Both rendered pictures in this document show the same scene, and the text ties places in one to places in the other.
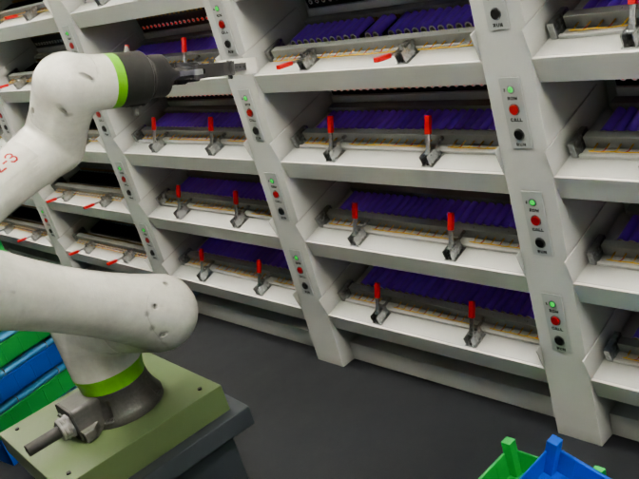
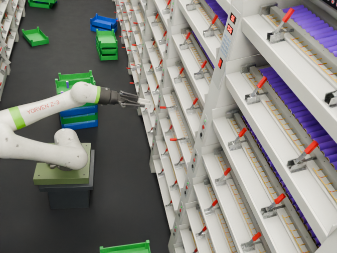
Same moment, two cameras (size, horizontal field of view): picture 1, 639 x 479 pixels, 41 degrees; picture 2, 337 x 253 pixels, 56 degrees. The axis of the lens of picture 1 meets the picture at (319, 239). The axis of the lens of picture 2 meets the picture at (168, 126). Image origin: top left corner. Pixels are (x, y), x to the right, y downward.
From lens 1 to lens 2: 104 cm
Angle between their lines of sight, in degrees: 25
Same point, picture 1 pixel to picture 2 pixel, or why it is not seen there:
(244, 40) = (165, 85)
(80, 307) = (42, 159)
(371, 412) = (140, 195)
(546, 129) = (189, 199)
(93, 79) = (87, 97)
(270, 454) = (110, 185)
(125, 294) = (60, 158)
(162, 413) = (70, 174)
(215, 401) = (85, 180)
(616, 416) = not seen: outside the picture
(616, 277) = (187, 240)
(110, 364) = not seen: hidden behind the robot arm
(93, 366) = not seen: hidden behind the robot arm
